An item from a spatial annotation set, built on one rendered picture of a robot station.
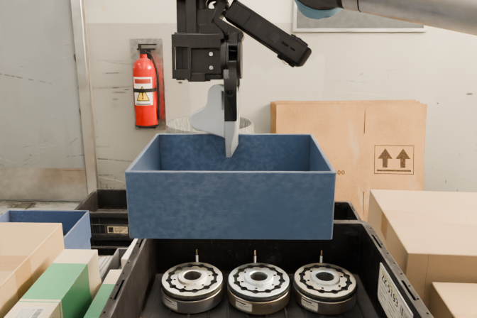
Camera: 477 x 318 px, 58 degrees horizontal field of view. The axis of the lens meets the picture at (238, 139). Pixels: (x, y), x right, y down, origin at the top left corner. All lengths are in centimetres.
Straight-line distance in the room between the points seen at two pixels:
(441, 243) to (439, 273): 6
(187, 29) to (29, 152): 306
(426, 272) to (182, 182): 52
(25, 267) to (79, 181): 267
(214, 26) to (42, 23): 285
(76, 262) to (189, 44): 45
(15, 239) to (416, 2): 74
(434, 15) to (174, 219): 37
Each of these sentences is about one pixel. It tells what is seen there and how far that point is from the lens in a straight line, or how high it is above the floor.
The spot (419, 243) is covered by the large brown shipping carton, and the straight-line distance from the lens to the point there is 84.
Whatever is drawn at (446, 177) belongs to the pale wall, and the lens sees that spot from 353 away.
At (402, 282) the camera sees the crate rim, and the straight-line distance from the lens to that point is 67.
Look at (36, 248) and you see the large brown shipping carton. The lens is 83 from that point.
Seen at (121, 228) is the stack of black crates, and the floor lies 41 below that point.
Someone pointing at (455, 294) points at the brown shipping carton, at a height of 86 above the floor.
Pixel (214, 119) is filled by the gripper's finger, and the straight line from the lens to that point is 52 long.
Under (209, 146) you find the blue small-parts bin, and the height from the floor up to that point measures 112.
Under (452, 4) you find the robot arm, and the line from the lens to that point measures 55.
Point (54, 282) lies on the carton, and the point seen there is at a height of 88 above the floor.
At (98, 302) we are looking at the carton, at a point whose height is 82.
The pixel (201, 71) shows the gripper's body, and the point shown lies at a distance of 52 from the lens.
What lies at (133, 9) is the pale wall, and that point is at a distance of 315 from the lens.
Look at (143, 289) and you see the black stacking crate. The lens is 74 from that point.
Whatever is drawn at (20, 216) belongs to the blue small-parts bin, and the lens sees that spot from 119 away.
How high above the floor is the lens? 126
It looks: 14 degrees down
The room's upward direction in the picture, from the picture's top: straight up
